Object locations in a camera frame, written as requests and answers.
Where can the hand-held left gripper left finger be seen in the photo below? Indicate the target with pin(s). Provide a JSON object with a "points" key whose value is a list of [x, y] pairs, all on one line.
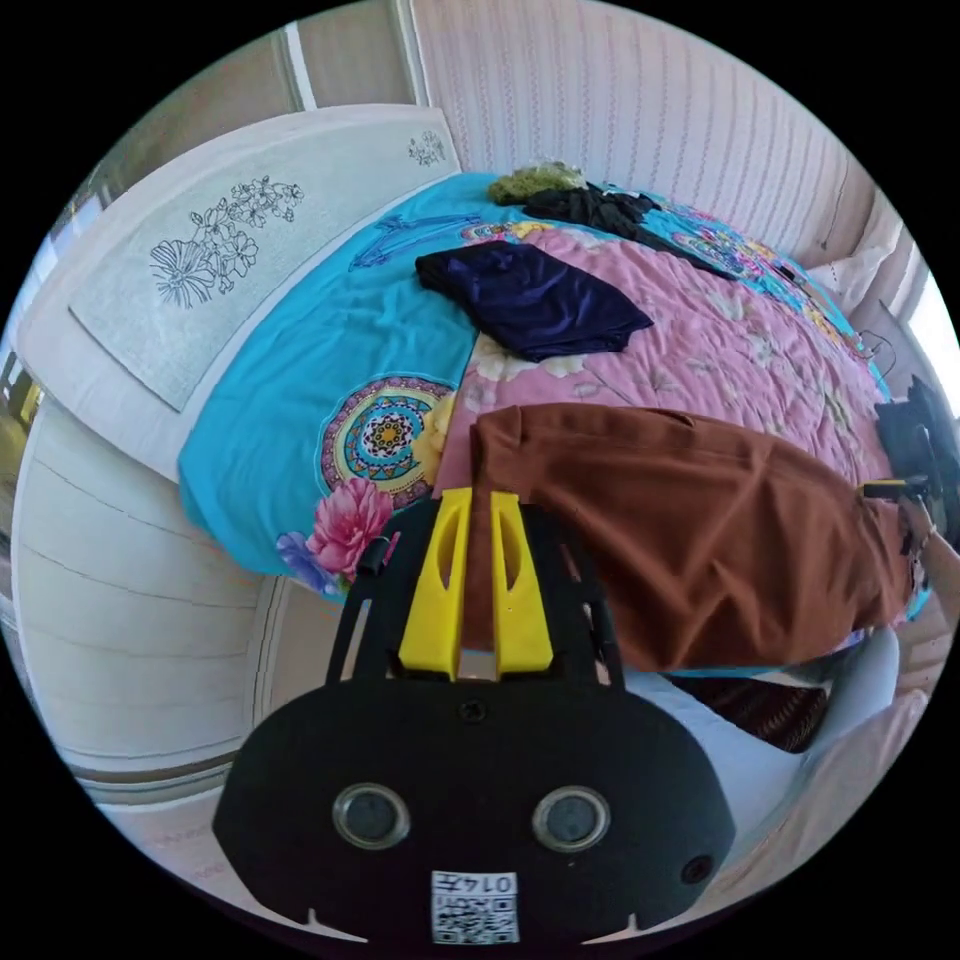
{"points": [[439, 600]]}

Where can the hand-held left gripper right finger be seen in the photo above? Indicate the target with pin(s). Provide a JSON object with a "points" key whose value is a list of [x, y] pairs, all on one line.
{"points": [[521, 622]]}

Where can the dark brown long pants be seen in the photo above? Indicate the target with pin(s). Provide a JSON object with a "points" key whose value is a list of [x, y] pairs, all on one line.
{"points": [[697, 517]]}

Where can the blue clothes hanger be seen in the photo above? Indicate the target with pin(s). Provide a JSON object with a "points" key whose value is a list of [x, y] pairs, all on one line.
{"points": [[409, 240]]}

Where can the dark blue garment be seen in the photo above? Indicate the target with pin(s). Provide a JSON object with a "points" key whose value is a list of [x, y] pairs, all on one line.
{"points": [[540, 300]]}

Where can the white pillow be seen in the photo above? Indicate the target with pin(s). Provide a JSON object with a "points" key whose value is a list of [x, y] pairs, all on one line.
{"points": [[851, 274]]}

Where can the person's right hand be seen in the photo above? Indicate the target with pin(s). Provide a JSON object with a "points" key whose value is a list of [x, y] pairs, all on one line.
{"points": [[941, 562]]}

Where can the bed with flowered quilt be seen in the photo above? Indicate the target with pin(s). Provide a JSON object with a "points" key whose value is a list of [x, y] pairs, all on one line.
{"points": [[315, 352]]}

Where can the green garment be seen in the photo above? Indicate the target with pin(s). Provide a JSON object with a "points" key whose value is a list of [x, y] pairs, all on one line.
{"points": [[536, 180]]}

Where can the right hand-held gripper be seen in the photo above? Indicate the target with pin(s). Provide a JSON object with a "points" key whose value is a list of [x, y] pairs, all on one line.
{"points": [[911, 435]]}

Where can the black garment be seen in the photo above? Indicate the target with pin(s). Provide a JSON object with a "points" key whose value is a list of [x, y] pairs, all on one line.
{"points": [[600, 206]]}

